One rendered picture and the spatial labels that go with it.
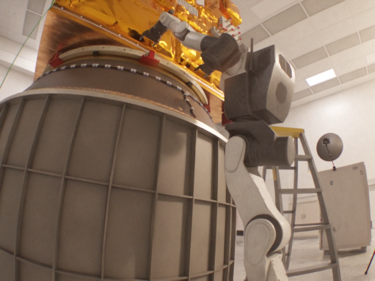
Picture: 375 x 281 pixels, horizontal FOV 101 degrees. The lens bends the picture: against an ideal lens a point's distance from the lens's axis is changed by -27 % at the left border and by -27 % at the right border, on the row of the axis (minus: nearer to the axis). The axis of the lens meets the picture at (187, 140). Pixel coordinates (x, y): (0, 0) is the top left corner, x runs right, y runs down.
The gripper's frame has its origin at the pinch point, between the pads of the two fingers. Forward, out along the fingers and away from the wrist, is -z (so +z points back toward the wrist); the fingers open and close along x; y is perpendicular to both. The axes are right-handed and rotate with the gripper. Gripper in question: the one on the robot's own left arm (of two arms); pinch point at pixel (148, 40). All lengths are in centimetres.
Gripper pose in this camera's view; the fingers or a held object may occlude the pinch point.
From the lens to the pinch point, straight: 150.5
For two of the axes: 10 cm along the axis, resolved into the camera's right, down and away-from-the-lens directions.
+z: 6.6, -2.5, -7.1
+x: 7.5, 2.8, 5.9
